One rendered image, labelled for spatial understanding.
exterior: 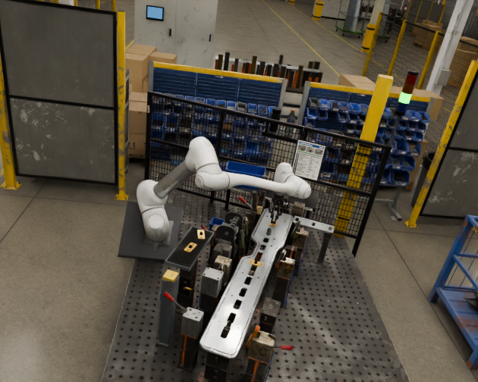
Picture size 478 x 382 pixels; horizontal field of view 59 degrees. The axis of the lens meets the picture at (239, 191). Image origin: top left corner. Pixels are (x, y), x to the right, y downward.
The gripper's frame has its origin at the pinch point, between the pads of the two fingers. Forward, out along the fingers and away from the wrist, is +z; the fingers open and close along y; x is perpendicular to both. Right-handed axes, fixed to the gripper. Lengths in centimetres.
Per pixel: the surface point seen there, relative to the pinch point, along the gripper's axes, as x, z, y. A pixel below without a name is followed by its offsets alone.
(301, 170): 54, -16, 7
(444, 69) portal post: 459, -49, 151
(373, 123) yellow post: 58, -62, 49
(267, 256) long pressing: -37.1, 5.0, 4.9
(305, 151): 54, -31, 7
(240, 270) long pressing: -58, 5, -6
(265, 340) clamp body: -107, -1, 20
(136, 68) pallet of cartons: 337, 13, -288
